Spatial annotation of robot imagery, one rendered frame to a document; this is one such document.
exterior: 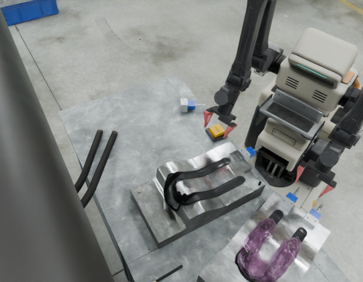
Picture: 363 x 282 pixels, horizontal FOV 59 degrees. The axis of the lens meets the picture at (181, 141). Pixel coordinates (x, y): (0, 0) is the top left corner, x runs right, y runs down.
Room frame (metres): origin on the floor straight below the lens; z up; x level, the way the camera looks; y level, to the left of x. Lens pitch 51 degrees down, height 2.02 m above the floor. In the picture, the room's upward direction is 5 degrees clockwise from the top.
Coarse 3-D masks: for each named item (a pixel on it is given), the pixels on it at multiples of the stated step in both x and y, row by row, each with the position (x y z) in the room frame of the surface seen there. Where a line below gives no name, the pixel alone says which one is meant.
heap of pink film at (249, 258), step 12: (264, 228) 0.53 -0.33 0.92; (252, 240) 0.48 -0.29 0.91; (264, 240) 0.48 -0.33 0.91; (288, 240) 0.49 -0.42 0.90; (240, 252) 0.44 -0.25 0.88; (252, 252) 0.44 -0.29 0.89; (276, 252) 0.44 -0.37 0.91; (288, 252) 0.44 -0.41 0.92; (240, 264) 0.40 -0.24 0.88; (252, 264) 0.40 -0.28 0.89; (264, 264) 0.40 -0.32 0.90; (276, 264) 0.40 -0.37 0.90; (288, 264) 0.41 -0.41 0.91; (252, 276) 0.36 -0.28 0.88; (264, 276) 0.36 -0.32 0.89; (276, 276) 0.37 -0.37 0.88
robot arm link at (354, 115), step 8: (360, 96) 0.75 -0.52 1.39; (360, 104) 0.74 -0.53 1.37; (352, 112) 0.75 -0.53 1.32; (360, 112) 0.73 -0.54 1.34; (344, 120) 0.75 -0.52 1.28; (352, 120) 0.74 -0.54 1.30; (360, 120) 0.73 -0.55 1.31; (336, 128) 0.75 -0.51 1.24; (344, 128) 0.74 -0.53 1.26; (352, 128) 0.73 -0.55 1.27; (360, 128) 0.73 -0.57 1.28; (336, 136) 0.74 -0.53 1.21; (344, 136) 0.73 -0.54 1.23; (352, 136) 0.72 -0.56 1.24
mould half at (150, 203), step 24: (168, 168) 0.74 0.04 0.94; (192, 168) 0.78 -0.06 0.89; (240, 168) 0.80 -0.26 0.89; (144, 192) 0.66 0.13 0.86; (240, 192) 0.69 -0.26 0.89; (144, 216) 0.56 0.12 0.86; (168, 216) 0.57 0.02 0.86; (192, 216) 0.54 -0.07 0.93; (216, 216) 0.60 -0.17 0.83; (168, 240) 0.48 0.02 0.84
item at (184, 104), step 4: (180, 100) 1.24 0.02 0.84; (184, 100) 1.23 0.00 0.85; (180, 104) 1.23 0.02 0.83; (184, 104) 1.20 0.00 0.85; (188, 104) 1.22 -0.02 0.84; (192, 104) 1.22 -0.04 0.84; (196, 104) 1.23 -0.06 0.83; (200, 104) 1.24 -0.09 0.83; (204, 104) 1.24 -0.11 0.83; (180, 108) 1.22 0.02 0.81; (184, 108) 1.20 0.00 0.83; (188, 108) 1.21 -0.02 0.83; (192, 108) 1.21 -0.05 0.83
